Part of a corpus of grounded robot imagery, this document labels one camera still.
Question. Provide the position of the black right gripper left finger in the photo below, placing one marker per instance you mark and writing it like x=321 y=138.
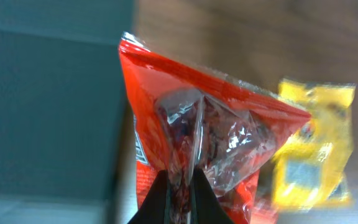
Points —
x=156 y=206

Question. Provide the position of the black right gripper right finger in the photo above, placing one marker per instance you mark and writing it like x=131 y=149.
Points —
x=205 y=208

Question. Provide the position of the red Hacks candy bag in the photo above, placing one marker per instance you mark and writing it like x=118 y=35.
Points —
x=186 y=118

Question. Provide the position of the yellow candy bag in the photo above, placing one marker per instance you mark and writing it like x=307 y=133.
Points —
x=309 y=167

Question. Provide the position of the black gift box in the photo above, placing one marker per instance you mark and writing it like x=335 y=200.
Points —
x=62 y=102

